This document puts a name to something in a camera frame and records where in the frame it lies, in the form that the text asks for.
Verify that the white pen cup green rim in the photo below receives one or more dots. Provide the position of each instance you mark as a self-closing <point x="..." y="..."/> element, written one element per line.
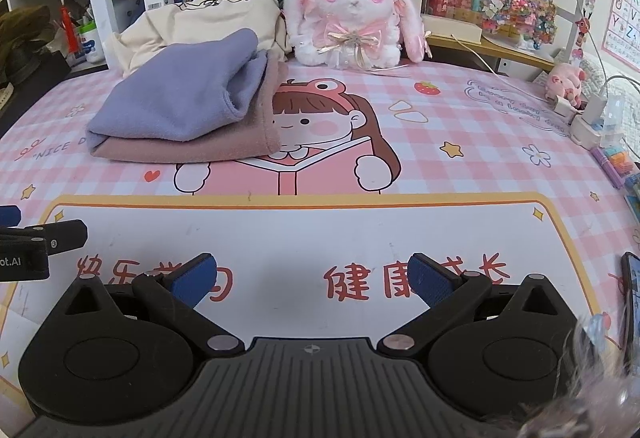
<point x="90" y="43"/>

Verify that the red tassel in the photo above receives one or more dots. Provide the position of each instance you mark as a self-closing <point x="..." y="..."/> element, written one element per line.
<point x="70" y="23"/>

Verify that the red cartoon wall sticker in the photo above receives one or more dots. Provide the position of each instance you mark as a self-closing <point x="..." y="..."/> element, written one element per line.
<point x="582" y="28"/>

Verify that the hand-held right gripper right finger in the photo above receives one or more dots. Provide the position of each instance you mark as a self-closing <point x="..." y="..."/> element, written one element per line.
<point x="430" y="280"/>

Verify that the white quilted cloth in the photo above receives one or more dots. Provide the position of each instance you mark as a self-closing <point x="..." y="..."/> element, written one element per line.
<point x="620" y="68"/>

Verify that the purple pens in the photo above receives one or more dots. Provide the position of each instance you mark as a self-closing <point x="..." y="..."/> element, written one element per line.
<point x="606" y="166"/>

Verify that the cream tote bag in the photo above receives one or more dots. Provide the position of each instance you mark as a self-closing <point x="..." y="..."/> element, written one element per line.
<point x="210" y="13"/>

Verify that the white flat book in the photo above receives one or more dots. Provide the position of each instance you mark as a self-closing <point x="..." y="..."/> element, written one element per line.
<point x="450" y="28"/>

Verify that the white pink plush bunny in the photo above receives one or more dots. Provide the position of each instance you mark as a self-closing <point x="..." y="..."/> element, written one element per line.
<point x="350" y="8"/>

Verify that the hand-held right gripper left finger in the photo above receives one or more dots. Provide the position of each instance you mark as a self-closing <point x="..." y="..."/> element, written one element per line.
<point x="195" y="280"/>

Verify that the pink pig toy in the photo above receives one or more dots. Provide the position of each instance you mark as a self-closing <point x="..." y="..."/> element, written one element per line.
<point x="565" y="86"/>

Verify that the purple and brown sweater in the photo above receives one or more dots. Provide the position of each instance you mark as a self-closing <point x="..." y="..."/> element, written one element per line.
<point x="175" y="108"/>

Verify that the olive cloth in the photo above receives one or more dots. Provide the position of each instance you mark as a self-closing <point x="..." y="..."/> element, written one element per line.
<point x="25" y="38"/>

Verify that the black smartphone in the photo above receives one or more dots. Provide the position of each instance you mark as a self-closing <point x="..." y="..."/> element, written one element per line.
<point x="631" y="313"/>

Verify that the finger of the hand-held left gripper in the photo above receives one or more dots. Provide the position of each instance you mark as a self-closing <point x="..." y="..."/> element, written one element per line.
<point x="9" y="215"/>
<point x="65" y="234"/>

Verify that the pink checked desk mat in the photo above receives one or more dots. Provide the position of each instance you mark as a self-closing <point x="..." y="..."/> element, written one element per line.
<point x="350" y="218"/>

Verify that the black case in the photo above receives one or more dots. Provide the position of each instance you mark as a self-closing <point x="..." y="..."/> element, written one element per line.
<point x="45" y="78"/>

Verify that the colourful bead ornament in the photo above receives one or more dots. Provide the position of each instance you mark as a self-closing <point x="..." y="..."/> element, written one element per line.
<point x="520" y="13"/>

